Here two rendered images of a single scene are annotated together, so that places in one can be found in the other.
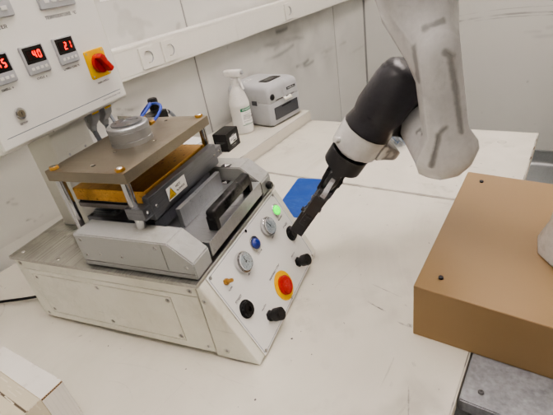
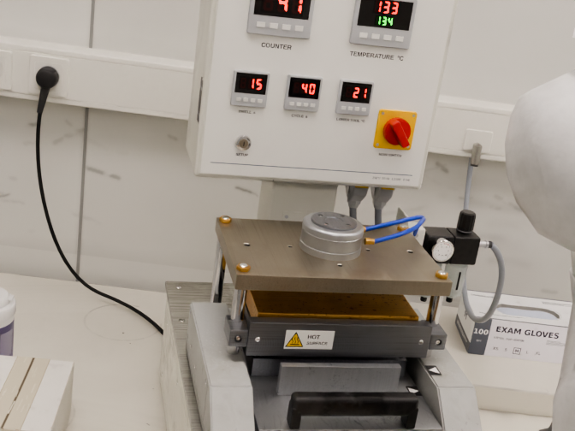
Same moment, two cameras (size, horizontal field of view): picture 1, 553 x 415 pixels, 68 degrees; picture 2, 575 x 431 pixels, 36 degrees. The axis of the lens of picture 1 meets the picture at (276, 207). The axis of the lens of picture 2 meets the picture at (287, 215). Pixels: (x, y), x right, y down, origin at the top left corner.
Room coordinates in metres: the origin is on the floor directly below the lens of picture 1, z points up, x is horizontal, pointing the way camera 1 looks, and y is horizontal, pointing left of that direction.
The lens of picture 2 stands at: (0.03, -0.51, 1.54)
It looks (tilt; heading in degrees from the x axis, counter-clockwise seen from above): 20 degrees down; 49
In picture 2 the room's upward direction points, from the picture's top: 8 degrees clockwise
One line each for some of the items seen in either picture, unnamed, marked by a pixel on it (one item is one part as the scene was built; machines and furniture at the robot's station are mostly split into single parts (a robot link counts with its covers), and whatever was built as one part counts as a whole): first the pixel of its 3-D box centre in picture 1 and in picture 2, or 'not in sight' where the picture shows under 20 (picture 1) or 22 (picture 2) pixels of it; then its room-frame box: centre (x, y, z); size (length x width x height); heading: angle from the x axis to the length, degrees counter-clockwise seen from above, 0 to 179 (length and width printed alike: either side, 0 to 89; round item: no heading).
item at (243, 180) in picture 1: (230, 199); (353, 410); (0.69, 0.08, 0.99); 0.15 x 0.02 x 0.04; 153
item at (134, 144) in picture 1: (131, 148); (334, 256); (0.81, 0.27, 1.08); 0.31 x 0.24 x 0.13; 153
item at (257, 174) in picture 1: (218, 175); (429, 378); (0.87, 0.12, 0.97); 0.26 x 0.05 x 0.07; 63
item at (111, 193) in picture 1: (142, 159); (330, 279); (0.78, 0.24, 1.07); 0.22 x 0.17 x 0.10; 153
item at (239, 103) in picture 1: (239, 101); not in sight; (1.64, 0.07, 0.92); 0.09 x 0.08 x 0.25; 54
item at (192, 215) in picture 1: (173, 204); (322, 362); (0.76, 0.21, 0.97); 0.30 x 0.22 x 0.08; 63
